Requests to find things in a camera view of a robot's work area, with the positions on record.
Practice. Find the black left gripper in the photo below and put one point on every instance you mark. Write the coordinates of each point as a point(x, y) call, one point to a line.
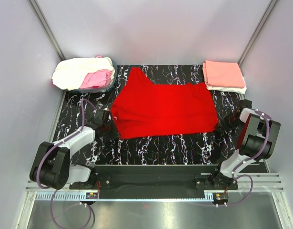
point(115, 134)

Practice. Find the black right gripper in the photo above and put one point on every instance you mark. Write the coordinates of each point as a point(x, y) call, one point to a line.
point(222, 124)

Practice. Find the red t-shirt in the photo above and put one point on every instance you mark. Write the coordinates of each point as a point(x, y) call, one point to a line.
point(145, 109)

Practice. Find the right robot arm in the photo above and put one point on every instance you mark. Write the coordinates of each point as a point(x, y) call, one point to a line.
point(257, 141)

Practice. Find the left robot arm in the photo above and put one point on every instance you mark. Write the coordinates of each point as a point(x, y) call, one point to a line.
point(52, 167)

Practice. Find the folded white shirt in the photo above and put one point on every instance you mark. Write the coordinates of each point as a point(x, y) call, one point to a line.
point(227, 89)

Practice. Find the pink crumpled shirt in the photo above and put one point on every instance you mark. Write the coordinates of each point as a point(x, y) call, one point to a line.
point(99, 73)

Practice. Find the white crumpled shirt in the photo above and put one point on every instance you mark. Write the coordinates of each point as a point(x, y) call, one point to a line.
point(69, 74)

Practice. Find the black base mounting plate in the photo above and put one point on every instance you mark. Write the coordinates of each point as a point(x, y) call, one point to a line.
point(171, 169)

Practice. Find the aluminium front rail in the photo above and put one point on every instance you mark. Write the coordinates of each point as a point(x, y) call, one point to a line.
point(109, 181)

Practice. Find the white cable duct strip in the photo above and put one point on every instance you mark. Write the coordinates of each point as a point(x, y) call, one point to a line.
point(199, 196)

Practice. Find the right corner aluminium post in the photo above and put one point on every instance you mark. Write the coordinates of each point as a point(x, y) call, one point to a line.
point(257, 31)

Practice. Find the corner aluminium post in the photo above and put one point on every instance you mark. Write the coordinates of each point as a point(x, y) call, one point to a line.
point(46, 27)
point(257, 31)

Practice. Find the left corner aluminium post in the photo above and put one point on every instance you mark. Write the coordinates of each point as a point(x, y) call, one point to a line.
point(46, 27)

